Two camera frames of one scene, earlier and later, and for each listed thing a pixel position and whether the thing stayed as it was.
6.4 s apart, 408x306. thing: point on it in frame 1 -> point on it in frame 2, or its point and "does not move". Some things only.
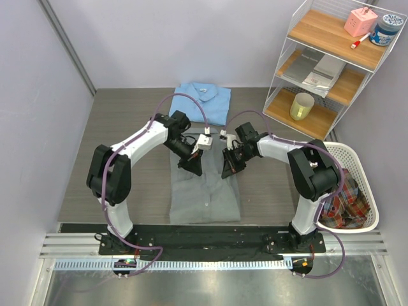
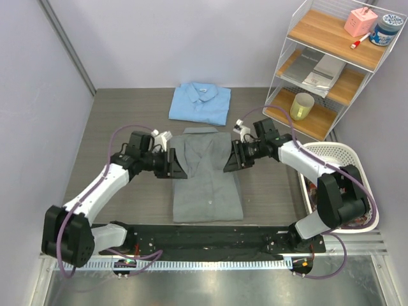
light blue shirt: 215,101 does not move
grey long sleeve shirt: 208,197 does not move
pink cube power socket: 359,21 does not move
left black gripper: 192,162 -> 173,169
